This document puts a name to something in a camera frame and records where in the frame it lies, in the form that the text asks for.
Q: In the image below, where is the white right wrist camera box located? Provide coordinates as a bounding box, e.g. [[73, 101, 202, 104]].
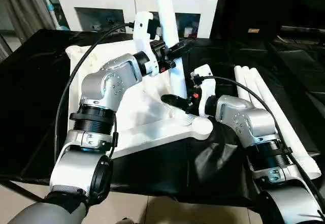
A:
[[190, 65, 217, 117]]

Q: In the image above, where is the black work mat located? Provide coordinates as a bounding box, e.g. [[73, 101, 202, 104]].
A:
[[0, 28, 325, 207]]

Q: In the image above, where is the grey curtain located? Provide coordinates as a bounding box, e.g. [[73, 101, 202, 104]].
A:
[[0, 0, 52, 48]]

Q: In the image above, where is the dark cabinet with yellow label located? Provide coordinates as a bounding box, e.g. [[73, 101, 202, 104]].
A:
[[210, 0, 325, 40]]

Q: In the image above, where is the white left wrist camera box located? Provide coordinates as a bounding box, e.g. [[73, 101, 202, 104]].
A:
[[133, 11, 161, 57]]

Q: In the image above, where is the white plastic table leg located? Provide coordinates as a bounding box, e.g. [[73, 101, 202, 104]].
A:
[[241, 65, 306, 165], [248, 67, 322, 180], [152, 0, 197, 121], [233, 65, 286, 149]]

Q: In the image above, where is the white and teal pole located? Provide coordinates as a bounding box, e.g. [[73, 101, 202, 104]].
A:
[[35, 0, 70, 32]]

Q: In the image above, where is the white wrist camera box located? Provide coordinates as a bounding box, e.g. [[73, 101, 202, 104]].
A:
[[190, 65, 217, 117], [133, 11, 161, 57]]

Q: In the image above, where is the black horizontal bar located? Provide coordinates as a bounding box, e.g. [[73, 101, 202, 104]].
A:
[[279, 25, 325, 33]]

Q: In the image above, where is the white plastic table top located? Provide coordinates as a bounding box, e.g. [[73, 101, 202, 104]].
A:
[[67, 38, 214, 159]]

